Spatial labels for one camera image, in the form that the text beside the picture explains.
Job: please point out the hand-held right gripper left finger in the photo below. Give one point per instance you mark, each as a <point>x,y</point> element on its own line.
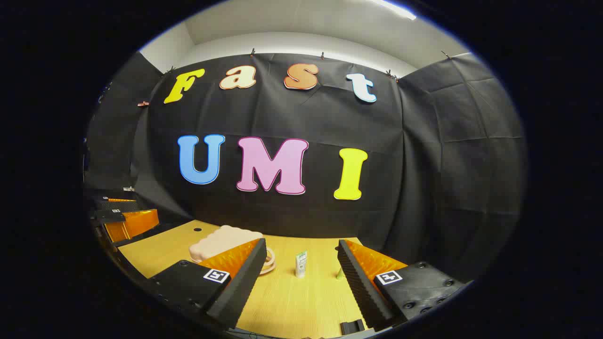
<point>238,287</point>

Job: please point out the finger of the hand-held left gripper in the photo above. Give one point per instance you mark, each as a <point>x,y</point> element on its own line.
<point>109,216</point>
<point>118,205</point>

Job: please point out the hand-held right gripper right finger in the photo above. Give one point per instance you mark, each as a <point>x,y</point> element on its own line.
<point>360,287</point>

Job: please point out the pale pink suitcase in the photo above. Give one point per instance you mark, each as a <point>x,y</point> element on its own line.
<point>221,242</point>

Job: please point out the white green-label skincare tube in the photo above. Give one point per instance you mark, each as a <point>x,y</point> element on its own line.
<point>301,264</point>

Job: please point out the black backdrop cloth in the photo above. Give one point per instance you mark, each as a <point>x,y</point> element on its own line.
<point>301,122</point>

